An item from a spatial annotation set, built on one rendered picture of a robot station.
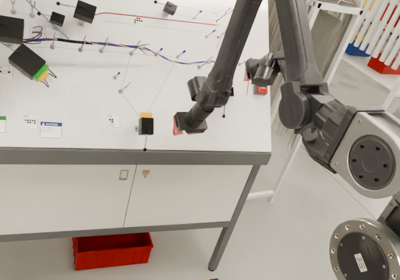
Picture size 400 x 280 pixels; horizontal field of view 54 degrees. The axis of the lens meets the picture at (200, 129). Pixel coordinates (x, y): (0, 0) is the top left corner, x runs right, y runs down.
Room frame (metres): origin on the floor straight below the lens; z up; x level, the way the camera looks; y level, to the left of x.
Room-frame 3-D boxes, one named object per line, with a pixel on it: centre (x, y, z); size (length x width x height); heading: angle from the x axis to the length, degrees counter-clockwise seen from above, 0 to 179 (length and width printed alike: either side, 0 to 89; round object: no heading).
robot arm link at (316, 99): (0.76, -0.21, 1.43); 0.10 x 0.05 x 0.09; 35
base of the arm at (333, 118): (0.70, -0.26, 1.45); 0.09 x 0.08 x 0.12; 125
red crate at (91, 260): (1.49, 0.29, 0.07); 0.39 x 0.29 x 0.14; 118
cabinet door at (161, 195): (1.40, -0.04, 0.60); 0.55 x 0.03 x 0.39; 117
